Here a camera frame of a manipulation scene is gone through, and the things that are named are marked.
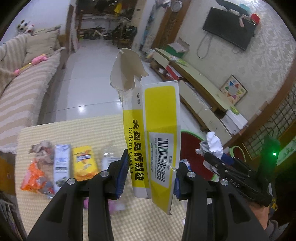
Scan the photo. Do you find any white paper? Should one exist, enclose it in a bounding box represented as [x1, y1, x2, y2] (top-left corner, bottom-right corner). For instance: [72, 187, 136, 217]
[195, 132, 223, 159]

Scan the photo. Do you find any orange snack wrapper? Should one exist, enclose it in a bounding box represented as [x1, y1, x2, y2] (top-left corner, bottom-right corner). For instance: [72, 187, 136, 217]
[20, 159, 54, 198]

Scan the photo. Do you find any pink snack bag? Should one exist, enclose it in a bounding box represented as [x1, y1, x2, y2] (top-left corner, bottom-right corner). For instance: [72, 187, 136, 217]
[83, 198, 125, 213]

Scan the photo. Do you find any yellow drink carton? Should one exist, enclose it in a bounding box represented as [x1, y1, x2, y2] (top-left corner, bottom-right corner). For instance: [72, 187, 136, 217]
[72, 146, 99, 181]

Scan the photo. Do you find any yellow medicine box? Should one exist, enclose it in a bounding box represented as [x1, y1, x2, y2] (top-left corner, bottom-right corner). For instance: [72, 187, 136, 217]
[110, 48, 181, 215]

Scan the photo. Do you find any right hand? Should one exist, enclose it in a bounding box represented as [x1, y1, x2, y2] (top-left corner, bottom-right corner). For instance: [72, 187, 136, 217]
[248, 202, 270, 230]

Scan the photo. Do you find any small red bin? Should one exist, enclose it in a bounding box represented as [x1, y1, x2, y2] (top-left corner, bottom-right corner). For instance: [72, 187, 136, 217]
[229, 146, 246, 162]

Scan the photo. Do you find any red bin green rim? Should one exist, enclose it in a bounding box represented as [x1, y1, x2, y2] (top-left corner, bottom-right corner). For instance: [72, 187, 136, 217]
[179, 129, 220, 182]

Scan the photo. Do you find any white storage box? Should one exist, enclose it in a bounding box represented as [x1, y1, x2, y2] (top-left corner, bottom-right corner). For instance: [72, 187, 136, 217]
[221, 109, 247, 135]

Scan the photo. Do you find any green item on cabinet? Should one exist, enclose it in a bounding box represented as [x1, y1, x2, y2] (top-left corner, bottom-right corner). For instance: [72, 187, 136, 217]
[230, 106, 239, 115]

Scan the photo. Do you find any long TV cabinet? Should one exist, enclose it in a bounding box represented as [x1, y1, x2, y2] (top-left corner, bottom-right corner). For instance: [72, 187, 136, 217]
[151, 48, 233, 145]

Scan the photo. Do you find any white blue milk carton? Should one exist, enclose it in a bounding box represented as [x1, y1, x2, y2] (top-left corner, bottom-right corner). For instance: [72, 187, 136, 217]
[53, 144, 71, 194]

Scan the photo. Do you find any checkered table mat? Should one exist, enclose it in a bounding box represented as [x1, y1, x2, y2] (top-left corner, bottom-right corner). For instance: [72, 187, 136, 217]
[15, 114, 186, 240]

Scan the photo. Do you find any chinese checkers board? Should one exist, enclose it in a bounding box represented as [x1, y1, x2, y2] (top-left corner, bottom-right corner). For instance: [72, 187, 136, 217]
[220, 75, 247, 105]

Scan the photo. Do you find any brown crumpled wrapper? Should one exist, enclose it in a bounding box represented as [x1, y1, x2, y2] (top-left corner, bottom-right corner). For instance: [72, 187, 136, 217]
[29, 140, 54, 165]

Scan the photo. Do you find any clear plastic bottle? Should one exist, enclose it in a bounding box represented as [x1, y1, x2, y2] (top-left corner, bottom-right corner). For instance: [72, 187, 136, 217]
[101, 142, 121, 170]

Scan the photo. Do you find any red box on shelf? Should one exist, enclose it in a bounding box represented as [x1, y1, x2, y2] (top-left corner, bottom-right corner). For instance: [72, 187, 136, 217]
[166, 65, 183, 80]

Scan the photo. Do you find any green box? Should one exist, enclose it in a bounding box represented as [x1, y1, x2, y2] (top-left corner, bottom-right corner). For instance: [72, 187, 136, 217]
[165, 45, 185, 58]

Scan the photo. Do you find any striped beige sofa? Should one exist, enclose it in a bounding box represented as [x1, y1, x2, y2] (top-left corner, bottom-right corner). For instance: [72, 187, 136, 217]
[1, 27, 67, 154]

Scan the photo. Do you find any wooden chair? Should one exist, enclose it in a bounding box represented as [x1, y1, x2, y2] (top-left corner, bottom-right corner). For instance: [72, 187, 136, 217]
[111, 25, 137, 49]

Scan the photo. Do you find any balance bike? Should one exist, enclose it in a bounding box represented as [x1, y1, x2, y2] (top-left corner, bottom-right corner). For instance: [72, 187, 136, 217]
[83, 27, 111, 40]

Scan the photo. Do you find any beige sofa cushion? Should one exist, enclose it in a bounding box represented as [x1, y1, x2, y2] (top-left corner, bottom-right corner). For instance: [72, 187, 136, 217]
[22, 30, 60, 66]

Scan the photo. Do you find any plush toy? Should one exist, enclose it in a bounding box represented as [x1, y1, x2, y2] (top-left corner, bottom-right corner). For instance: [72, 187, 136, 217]
[17, 20, 35, 35]

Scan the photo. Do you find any wall television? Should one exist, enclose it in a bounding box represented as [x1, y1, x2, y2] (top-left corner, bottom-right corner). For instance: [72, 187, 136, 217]
[202, 8, 256, 51]

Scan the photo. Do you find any wall clock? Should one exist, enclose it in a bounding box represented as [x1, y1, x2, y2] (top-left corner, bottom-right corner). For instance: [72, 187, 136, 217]
[171, 0, 183, 13]

